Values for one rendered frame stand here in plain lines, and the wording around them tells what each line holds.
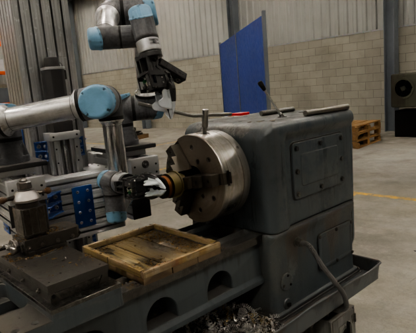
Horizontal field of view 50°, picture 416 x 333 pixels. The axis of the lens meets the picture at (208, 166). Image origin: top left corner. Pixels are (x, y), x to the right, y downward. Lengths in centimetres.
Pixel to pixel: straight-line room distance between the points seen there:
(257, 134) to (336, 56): 1104
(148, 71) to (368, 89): 1092
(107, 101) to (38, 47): 62
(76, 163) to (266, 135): 93
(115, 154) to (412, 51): 1039
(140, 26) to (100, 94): 29
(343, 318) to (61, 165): 135
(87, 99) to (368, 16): 1101
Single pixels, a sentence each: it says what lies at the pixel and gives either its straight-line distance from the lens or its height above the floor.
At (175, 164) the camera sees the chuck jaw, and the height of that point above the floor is 114.
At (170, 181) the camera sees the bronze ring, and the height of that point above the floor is 110.
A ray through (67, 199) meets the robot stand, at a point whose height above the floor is 98.
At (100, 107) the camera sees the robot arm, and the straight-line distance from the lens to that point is 161.
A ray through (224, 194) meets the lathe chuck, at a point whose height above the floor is 104.
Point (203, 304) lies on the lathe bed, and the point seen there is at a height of 71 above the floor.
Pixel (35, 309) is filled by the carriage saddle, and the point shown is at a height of 90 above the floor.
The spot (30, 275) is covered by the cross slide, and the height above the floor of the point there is 97.
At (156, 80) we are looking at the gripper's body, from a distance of 141.
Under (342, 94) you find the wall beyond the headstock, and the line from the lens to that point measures 1249.
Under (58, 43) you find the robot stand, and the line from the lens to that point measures 217.
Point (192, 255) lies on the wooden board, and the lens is 139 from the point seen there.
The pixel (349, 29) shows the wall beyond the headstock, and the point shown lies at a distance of 1249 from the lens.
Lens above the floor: 139
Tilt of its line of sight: 10 degrees down
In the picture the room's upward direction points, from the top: 5 degrees counter-clockwise
